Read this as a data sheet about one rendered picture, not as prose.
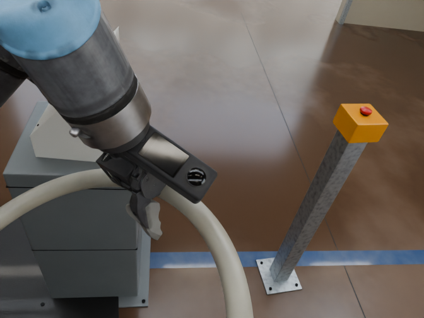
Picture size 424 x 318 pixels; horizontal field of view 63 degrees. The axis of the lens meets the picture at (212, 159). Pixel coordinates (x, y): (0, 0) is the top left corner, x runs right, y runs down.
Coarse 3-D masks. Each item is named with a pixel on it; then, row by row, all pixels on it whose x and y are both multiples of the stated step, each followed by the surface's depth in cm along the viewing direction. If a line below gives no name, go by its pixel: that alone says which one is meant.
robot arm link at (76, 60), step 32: (0, 0) 27; (32, 0) 26; (64, 0) 27; (96, 0) 30; (0, 32) 27; (32, 32) 27; (64, 32) 28; (96, 32) 30; (32, 64) 29; (64, 64) 29; (96, 64) 31; (128, 64) 35; (64, 96) 32; (96, 96) 32; (128, 96) 35
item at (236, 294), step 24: (24, 192) 55; (48, 192) 55; (168, 192) 49; (0, 216) 54; (192, 216) 46; (216, 240) 43; (216, 264) 42; (240, 264) 41; (240, 288) 39; (240, 312) 37
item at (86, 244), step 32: (32, 128) 121; (32, 160) 110; (64, 160) 112; (96, 192) 114; (128, 192) 115; (32, 224) 122; (64, 224) 124; (96, 224) 125; (128, 224) 127; (64, 256) 138; (96, 256) 140; (128, 256) 142; (64, 288) 155; (96, 288) 158; (128, 288) 161
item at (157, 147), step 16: (144, 144) 41; (160, 144) 42; (176, 144) 42; (144, 160) 41; (160, 160) 41; (176, 160) 42; (192, 160) 42; (160, 176) 41; (176, 176) 41; (192, 176) 41; (208, 176) 42; (192, 192) 41
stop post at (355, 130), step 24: (336, 120) 119; (360, 120) 111; (384, 120) 113; (336, 144) 123; (360, 144) 119; (336, 168) 125; (312, 192) 141; (336, 192) 136; (312, 216) 145; (288, 240) 164; (264, 264) 189; (288, 264) 172; (288, 288) 181
